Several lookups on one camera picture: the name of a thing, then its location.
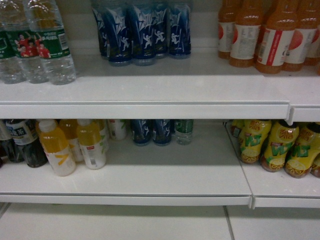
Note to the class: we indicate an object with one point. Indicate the white lower shelf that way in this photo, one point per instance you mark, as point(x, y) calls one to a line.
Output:
point(204, 173)

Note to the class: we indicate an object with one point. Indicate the clear water bottle green label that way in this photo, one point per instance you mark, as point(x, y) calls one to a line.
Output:
point(44, 19)
point(22, 40)

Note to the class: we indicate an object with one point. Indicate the yellow white juice bottle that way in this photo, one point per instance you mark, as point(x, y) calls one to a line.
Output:
point(91, 144)
point(56, 148)

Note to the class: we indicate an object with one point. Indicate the blue sports drink bottle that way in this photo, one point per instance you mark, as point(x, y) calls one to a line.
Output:
point(118, 34)
point(179, 30)
point(141, 23)

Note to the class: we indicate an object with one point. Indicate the orange juice bottle white label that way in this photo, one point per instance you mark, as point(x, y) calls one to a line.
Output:
point(305, 31)
point(278, 33)
point(247, 27)

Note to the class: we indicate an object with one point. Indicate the dark oolong tea bottle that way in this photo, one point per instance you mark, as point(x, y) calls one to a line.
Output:
point(24, 134)

